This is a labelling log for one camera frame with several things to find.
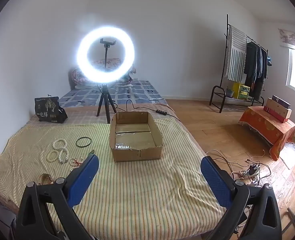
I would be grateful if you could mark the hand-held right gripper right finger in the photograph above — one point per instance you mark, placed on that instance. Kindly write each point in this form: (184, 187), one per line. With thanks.
(216, 182)

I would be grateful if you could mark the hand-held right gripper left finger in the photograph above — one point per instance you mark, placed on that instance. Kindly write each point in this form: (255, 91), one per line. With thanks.
(83, 180)

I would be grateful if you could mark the single white pearl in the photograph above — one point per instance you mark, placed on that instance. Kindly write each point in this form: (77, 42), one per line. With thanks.
(73, 162)

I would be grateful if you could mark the cardboard box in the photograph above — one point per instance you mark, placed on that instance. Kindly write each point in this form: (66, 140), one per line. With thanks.
(137, 155)

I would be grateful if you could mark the white power strip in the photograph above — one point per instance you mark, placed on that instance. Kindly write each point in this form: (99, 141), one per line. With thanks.
(252, 172)

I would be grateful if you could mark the dark green bangle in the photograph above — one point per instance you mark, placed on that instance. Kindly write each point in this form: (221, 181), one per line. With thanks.
(76, 142)

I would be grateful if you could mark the yellow striped blanket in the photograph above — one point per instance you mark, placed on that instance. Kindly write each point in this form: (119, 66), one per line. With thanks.
(137, 192)

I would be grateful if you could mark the orange cloth covered table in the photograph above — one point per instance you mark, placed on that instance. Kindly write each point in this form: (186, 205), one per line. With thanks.
(267, 125)

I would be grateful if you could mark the black printed bag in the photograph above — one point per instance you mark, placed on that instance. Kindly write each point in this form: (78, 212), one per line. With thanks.
(47, 110)

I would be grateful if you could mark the black tripod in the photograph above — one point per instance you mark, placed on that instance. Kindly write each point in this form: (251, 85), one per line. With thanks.
(103, 97)

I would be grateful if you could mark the red box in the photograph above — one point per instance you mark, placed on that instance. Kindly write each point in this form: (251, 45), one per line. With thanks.
(275, 115)

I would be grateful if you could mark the small grey pot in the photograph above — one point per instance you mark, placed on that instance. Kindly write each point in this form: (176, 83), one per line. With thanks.
(229, 92)

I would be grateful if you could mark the yellow crate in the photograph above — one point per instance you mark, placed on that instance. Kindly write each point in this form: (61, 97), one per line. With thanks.
(242, 91)

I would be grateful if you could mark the beige box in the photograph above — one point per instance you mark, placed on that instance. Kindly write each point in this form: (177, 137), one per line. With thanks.
(278, 110)

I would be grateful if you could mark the blue patterned bedsheet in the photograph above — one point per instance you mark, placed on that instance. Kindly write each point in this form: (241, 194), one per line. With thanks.
(137, 92)

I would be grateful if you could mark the dark blue box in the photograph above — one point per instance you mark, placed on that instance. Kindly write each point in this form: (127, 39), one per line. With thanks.
(281, 101)

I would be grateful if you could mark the dark hanging clothes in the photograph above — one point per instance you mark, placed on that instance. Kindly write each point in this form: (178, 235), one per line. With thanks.
(252, 67)

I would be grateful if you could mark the folded floral quilt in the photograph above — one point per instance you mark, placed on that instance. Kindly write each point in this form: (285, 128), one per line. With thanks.
(112, 62)

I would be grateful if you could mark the striped hanging towel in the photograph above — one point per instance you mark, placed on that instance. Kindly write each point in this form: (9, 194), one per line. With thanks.
(235, 55)

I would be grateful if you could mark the small blue cloth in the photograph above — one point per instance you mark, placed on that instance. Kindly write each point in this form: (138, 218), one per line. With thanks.
(269, 60)

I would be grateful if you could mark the black phone holder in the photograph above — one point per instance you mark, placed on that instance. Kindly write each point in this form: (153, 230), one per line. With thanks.
(107, 42)

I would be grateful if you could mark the black clothes rack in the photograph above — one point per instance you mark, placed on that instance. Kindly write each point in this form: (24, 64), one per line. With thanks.
(227, 20)

